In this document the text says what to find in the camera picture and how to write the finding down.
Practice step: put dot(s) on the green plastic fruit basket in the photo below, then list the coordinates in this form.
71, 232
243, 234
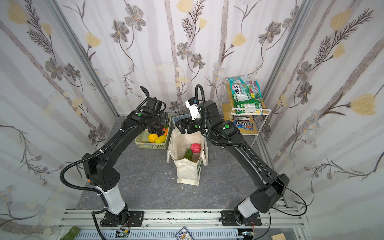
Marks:
142, 139

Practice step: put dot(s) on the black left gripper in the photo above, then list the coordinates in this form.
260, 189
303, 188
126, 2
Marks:
155, 120

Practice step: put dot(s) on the blue plastic vegetable basket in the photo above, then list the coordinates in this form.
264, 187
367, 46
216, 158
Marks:
179, 118

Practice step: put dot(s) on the yellow mango toy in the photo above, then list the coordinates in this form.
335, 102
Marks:
161, 139

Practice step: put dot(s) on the pink dragon fruit toy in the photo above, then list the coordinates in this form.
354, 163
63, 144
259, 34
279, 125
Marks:
196, 148

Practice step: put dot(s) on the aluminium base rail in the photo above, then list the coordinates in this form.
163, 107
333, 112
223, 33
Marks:
208, 225

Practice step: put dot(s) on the white wire wooden shelf rack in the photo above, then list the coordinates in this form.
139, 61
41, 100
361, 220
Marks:
258, 117

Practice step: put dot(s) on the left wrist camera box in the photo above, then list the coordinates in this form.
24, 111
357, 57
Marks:
155, 105

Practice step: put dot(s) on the orange fruit toy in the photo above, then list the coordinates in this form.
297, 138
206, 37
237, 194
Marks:
152, 138

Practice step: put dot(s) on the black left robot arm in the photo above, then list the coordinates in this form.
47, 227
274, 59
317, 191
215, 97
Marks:
100, 169

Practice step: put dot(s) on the green cucumber toy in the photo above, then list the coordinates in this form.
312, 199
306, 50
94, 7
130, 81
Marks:
189, 154

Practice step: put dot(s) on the green skittles candy bag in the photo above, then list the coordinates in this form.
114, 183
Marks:
246, 94

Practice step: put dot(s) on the blue m&m candy packet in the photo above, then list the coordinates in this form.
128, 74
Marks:
244, 125

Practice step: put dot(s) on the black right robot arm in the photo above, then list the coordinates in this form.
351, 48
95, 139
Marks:
270, 186

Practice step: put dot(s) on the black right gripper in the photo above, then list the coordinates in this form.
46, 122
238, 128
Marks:
186, 126

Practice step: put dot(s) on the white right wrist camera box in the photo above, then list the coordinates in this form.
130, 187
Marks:
192, 106

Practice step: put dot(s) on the cream floral tote bag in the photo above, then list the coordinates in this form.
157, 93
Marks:
188, 172

